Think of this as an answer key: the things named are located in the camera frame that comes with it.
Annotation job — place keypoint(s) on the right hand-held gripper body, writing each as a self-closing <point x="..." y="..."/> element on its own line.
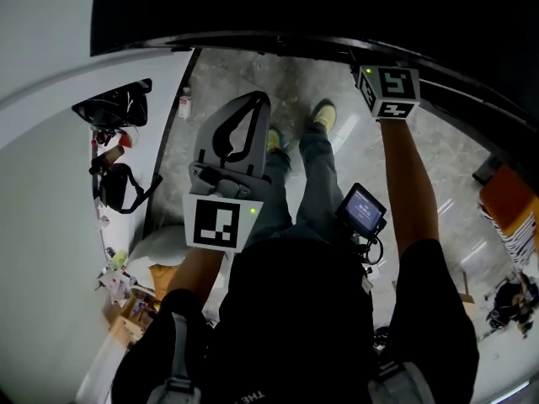
<point x="393" y="88"/>

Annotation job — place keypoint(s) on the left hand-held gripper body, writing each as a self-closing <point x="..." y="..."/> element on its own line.
<point x="219" y="223"/>

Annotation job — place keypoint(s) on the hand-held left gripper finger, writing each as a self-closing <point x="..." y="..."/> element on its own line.
<point x="262" y="141"/>
<point x="208" y="135"/>

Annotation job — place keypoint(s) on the person's left forearm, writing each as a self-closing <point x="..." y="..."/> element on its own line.
<point x="198" y="272"/>

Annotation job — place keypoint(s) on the person's right forearm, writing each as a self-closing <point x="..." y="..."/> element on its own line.
<point x="408" y="175"/>

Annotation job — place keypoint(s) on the person's left yellow shoe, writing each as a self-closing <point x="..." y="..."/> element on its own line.
<point x="274" y="139"/>

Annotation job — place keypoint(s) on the person's yellow shoe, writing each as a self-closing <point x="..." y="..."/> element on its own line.
<point x="274" y="139"/>
<point x="324" y="114"/>

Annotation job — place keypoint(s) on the clear plastic bottle red label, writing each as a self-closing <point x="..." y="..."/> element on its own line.
<point x="185" y="102"/>

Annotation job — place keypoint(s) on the white plastic bag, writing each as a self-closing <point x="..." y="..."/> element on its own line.
<point x="162" y="246"/>

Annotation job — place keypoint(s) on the person's grey jeans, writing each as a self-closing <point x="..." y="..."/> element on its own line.
<point x="318" y="171"/>

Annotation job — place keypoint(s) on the person's right yellow shoe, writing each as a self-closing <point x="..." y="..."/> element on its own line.
<point x="324" y="114"/>

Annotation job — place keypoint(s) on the brown paper cup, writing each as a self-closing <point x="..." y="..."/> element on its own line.
<point x="114" y="154"/>

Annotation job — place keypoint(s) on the open black bag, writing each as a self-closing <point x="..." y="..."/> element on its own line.
<point x="113" y="105"/>

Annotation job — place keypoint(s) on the pile of paper scraps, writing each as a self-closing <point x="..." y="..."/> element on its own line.
<point x="114" y="278"/>

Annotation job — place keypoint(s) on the small chest-mounted monitor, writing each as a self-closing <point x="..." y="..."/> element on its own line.
<point x="361" y="211"/>

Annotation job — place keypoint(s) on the open cardboard box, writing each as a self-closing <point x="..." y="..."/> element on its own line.
<point x="135" y="314"/>

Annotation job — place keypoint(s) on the person's black shirt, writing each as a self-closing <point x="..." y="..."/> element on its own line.
<point x="295" y="322"/>

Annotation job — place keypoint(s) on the orange box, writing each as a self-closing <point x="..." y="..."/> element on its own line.
<point x="507" y="198"/>

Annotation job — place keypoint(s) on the stack of striped sheets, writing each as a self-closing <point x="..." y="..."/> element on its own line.
<point x="520" y="240"/>

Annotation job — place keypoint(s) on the black bag with clutter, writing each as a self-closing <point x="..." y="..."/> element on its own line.
<point x="511" y="303"/>

